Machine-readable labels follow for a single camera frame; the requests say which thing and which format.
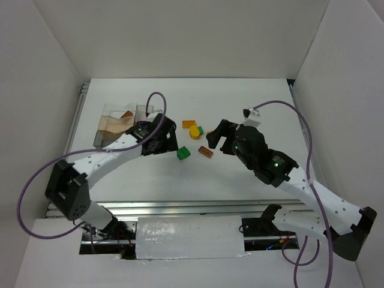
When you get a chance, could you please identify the yellow round lego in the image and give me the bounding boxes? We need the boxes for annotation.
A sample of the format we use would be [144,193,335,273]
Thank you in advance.
[188,125,200,140]

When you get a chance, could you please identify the small green lego brick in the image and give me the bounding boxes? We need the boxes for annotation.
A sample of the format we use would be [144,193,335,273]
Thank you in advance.
[197,126,204,135]

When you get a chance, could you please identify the clear wavy container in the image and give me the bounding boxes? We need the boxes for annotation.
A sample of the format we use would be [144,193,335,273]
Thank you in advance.
[101,103,137,119]

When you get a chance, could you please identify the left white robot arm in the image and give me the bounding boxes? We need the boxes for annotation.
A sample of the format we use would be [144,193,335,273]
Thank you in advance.
[45,113,178,236]

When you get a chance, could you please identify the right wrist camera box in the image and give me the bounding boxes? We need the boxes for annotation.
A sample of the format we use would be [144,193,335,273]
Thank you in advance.
[242,108,262,128]

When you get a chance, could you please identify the orange lego brick far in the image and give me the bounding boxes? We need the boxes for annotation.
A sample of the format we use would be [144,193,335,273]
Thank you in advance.
[182,120,196,128]

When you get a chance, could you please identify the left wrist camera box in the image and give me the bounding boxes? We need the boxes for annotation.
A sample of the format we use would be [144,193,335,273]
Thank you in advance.
[145,110,163,122]

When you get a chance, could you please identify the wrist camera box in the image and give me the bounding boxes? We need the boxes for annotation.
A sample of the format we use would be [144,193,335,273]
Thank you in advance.
[145,110,163,122]
[242,108,262,128]

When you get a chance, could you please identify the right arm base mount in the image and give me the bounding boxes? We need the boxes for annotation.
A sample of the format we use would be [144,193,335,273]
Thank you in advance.
[238,204,299,251]

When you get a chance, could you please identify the clear tall narrow container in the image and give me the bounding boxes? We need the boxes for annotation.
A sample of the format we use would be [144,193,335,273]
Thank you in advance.
[134,104,154,124]

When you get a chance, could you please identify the brown orange lego brick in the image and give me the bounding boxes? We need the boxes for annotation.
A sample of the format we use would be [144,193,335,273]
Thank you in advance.
[198,146,214,158]

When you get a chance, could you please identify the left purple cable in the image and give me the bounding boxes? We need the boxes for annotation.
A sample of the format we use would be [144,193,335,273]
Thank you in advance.
[16,92,167,256]

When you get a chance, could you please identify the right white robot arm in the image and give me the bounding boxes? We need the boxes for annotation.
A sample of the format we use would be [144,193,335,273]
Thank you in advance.
[206,119,377,261]

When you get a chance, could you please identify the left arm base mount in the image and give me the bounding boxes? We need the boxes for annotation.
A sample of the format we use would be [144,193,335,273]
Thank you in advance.
[79,221,137,260]

